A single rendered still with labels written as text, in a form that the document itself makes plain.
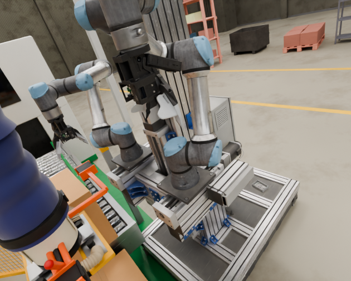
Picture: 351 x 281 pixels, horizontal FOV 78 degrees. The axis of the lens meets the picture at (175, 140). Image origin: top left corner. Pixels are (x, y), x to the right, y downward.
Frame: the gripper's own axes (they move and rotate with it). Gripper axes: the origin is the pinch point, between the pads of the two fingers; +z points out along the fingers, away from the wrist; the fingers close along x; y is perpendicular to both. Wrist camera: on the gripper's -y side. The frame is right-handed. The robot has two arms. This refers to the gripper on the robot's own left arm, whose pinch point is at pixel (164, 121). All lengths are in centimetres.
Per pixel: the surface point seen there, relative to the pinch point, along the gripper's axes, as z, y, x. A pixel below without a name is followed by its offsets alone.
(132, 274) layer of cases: 98, 23, -46
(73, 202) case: 52, 25, -75
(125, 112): 118, -152, -338
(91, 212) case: 64, 21, -73
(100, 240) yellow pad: 44, 28, -28
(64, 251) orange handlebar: 33, 39, -23
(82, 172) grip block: 32, 15, -61
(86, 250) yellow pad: 45, 33, -29
